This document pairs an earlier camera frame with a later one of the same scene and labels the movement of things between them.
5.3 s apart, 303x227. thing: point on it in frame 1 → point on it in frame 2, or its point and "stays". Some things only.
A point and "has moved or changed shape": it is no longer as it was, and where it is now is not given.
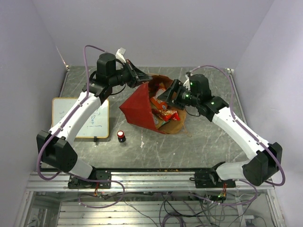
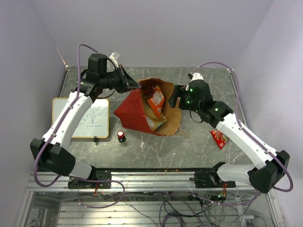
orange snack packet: (161, 105) has moved or changed shape
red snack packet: (166, 115) → (220, 137)
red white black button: (121, 136) stays
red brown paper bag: (138, 106) has moved or changed shape
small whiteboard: (96, 126) stays
